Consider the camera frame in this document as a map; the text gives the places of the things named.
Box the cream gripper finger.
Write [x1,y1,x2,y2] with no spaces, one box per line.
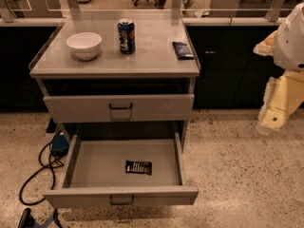
[253,30,276,56]

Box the black rxbar chocolate bar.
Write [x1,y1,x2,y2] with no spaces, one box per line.
[125,161,152,176]

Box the grey drawer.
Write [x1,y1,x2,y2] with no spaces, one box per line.
[45,134,199,208]
[44,94,194,123]

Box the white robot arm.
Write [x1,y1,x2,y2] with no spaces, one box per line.
[254,3,304,135]

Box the grey drawer cabinet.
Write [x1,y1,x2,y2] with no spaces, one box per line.
[30,10,200,139]

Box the dark blue snack packet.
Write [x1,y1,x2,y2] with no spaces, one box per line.
[172,42,194,60]

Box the blue pepsi can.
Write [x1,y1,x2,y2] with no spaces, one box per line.
[118,19,136,54]

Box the white ceramic bowl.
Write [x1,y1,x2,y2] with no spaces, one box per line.
[66,32,102,61]

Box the blue power box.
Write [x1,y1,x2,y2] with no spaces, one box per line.
[50,134,69,153]

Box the grey background desk left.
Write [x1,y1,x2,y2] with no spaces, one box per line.
[0,0,64,19]

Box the black caster base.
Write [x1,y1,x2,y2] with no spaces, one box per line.
[17,208,64,228]

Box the black floor cable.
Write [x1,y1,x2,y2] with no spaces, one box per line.
[18,142,65,206]

